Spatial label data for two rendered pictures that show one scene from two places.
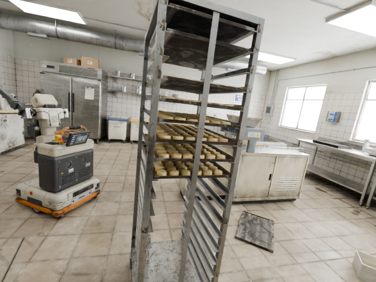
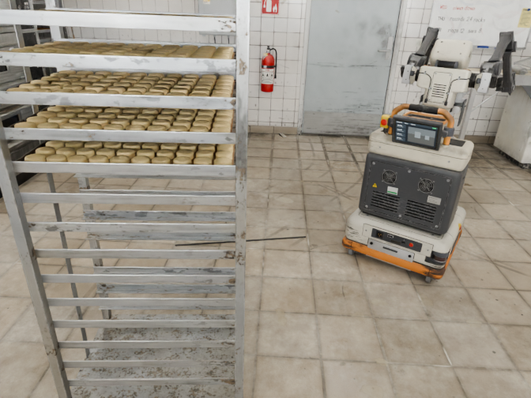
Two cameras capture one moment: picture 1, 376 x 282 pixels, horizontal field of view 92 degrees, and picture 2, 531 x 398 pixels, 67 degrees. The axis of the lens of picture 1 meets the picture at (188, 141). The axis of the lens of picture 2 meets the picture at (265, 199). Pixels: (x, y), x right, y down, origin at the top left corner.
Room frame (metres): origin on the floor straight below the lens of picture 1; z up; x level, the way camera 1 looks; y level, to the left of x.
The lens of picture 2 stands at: (1.85, -0.99, 1.45)
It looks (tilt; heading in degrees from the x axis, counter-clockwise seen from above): 26 degrees down; 106
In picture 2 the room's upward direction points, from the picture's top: 2 degrees clockwise
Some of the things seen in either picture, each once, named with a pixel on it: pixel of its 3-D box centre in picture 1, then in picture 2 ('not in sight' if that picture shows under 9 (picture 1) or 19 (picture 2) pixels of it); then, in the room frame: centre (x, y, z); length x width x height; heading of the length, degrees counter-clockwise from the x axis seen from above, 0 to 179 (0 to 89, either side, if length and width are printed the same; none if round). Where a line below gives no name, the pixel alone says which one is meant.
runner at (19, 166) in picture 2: (205, 158); (127, 167); (1.22, -0.14, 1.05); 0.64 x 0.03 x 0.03; 20
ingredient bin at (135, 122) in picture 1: (139, 131); not in sight; (5.81, 1.60, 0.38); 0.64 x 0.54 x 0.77; 16
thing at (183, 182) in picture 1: (205, 169); not in sight; (2.71, -0.31, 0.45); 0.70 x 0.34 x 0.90; 108
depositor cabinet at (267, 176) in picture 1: (257, 171); not in sight; (3.01, -1.25, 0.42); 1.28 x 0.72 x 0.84; 108
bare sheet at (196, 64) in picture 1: (189, 55); not in sight; (1.15, 0.05, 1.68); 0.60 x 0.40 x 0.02; 20
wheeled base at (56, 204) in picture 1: (61, 189); (405, 227); (2.11, 1.52, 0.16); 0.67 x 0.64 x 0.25; 73
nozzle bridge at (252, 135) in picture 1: (239, 136); not in sight; (2.87, -0.80, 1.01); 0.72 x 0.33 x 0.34; 18
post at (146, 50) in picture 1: (139, 155); not in sight; (1.37, 0.36, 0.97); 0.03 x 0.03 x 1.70; 20
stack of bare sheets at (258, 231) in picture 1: (255, 228); not in sight; (2.01, -0.95, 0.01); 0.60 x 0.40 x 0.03; 156
